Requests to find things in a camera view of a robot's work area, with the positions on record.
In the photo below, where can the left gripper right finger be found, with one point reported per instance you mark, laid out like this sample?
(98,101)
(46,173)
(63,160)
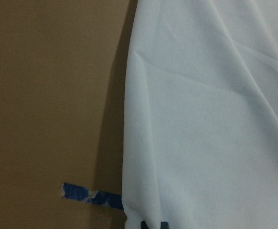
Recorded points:
(164,225)

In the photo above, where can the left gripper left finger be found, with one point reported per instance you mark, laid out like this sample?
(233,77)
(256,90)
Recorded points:
(143,225)

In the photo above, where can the light blue t-shirt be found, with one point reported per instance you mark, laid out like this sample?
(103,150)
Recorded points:
(201,115)

